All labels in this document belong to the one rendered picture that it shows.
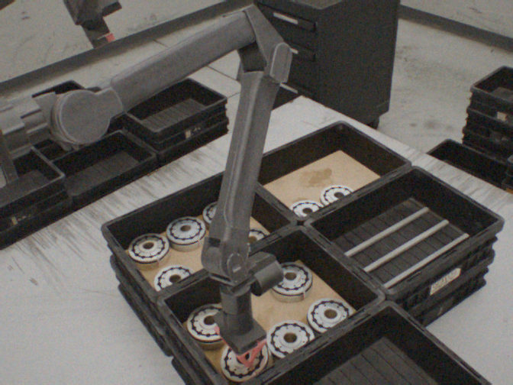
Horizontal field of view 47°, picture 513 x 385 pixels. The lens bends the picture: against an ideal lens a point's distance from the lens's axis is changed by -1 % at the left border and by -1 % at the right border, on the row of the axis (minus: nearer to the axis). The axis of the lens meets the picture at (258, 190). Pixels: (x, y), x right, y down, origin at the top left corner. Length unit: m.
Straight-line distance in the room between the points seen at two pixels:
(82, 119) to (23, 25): 3.43
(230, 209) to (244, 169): 0.08
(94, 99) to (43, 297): 0.91
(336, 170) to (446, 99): 2.22
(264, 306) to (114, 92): 0.68
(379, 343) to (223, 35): 0.72
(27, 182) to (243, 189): 1.58
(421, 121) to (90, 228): 2.33
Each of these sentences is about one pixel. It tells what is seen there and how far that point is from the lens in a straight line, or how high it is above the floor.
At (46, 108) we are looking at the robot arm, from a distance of 0.91.
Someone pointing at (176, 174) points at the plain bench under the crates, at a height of 0.70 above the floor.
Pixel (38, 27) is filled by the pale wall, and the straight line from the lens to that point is 4.36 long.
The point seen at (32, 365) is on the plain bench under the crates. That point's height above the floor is 0.70.
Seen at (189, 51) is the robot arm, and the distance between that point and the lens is 1.01.
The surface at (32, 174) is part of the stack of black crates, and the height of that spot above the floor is 0.49.
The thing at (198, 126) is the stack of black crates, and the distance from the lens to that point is 2.61.
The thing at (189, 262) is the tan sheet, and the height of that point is 0.83.
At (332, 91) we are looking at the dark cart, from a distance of 2.99.
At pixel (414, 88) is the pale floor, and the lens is 4.02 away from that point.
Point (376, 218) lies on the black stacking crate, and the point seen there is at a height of 0.83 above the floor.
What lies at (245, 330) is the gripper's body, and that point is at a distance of 1.15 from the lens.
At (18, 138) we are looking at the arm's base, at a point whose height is 1.45.
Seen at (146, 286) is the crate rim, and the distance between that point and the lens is 1.33.
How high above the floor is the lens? 1.88
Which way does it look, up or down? 38 degrees down
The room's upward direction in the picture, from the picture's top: 3 degrees counter-clockwise
